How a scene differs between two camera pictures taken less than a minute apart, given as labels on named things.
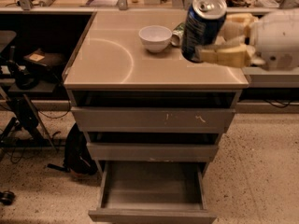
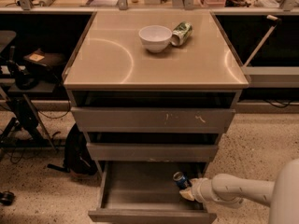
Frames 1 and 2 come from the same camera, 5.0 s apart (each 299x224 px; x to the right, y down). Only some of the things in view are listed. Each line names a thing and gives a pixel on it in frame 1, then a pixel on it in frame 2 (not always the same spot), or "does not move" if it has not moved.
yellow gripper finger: x=234 y=55 to x=188 y=193
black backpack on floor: x=78 y=159 does not move
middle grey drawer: x=151 y=152 does not move
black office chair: x=7 y=197 does not move
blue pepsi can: x=204 y=24 to x=181 y=180
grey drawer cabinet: x=137 y=99 does not move
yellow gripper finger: x=233 y=33 to x=193 y=181
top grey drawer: x=150 y=119 does not move
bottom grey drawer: x=152 y=192 does not move
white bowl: x=155 y=37 does not move
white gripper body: x=276 y=39 to x=198 y=189
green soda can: x=177 y=35 does not move
